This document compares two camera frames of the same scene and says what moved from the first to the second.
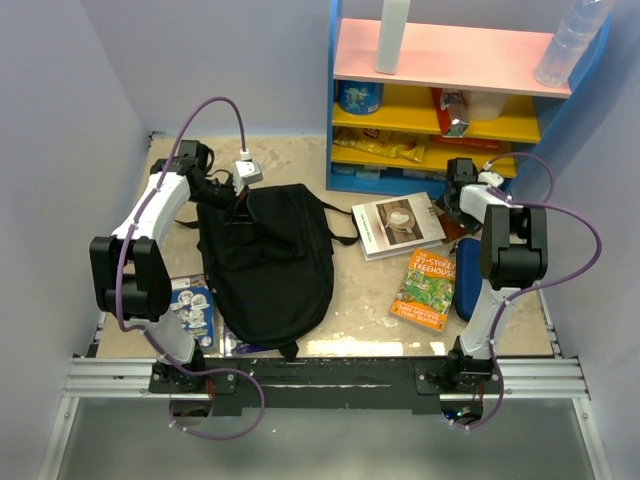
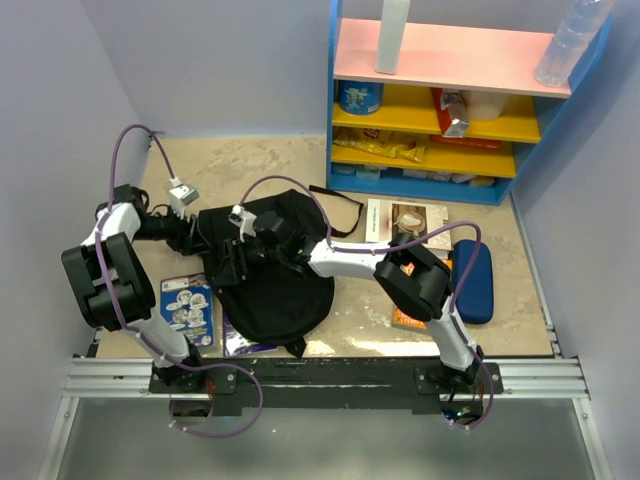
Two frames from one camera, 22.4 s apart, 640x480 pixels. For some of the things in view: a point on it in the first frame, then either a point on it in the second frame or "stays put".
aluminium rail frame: [97, 378] stays put
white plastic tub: [483, 105] stays put
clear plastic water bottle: [571, 40] stays put
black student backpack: [267, 258] stays put
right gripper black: [463, 219] -> [228, 274]
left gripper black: [233, 195] -> [186, 240]
